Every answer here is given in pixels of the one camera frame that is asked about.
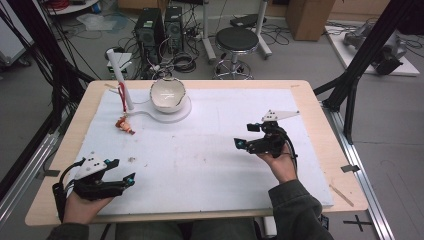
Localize thin wooden stick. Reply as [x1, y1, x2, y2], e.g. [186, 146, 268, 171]
[328, 183, 355, 208]

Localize grey and black machine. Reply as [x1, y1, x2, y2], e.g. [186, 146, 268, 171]
[342, 22, 408, 76]

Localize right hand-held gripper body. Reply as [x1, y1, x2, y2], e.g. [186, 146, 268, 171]
[246, 108, 301, 160]

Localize person's leg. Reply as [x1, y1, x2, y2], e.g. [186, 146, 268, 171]
[191, 217, 259, 240]
[114, 221, 188, 240]

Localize white box device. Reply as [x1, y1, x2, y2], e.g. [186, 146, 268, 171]
[106, 52, 135, 80]

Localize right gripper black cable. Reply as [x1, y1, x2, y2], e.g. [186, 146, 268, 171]
[279, 129, 300, 168]

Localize grey tape piece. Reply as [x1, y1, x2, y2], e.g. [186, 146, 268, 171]
[35, 169, 61, 178]
[340, 163, 361, 174]

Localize white metal stand legs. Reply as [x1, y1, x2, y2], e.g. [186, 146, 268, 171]
[201, 0, 273, 65]

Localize brown cardboard box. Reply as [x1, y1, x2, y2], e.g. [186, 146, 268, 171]
[285, 0, 336, 42]

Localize person's right hand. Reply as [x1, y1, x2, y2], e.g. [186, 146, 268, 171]
[256, 143, 299, 185]

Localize person's right leg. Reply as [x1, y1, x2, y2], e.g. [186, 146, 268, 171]
[191, 217, 259, 240]

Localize black computer tower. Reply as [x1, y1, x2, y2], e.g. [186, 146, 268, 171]
[133, 7, 165, 57]
[163, 5, 185, 53]

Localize aluminium rail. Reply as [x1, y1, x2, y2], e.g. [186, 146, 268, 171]
[0, 132, 60, 228]
[321, 101, 396, 240]

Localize clear plastic sheet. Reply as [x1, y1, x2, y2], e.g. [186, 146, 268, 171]
[76, 12, 130, 35]

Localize coiled black cables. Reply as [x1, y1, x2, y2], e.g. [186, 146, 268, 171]
[172, 51, 198, 74]

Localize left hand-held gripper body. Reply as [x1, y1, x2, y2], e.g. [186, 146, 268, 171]
[72, 151, 126, 202]

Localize white stand with pole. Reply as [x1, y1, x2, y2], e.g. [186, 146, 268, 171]
[105, 48, 194, 125]

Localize black round stool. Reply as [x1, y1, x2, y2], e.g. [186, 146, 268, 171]
[212, 26, 261, 81]

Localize person's left leg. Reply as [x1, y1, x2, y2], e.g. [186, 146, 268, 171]
[114, 221, 188, 240]

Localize white cracked egg-shaped bowl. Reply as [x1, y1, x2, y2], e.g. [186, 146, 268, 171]
[149, 77, 187, 115]

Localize red strap figurine keychain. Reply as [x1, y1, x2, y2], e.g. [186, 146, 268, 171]
[114, 80, 137, 136]

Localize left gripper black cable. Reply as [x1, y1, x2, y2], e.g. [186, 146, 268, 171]
[51, 157, 86, 223]

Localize white foam mat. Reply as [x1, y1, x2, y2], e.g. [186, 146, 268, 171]
[67, 87, 335, 216]

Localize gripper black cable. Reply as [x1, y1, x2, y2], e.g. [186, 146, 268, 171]
[51, 157, 86, 223]
[279, 129, 300, 168]

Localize black metal frame strut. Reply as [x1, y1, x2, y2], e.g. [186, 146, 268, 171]
[312, 0, 424, 145]
[0, 0, 95, 201]

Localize person's left hand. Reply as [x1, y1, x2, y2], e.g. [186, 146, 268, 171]
[62, 191, 115, 224]

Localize white round table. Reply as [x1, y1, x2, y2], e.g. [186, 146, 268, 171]
[42, 0, 101, 16]

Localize white platform board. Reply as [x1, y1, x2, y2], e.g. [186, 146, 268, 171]
[324, 24, 421, 77]

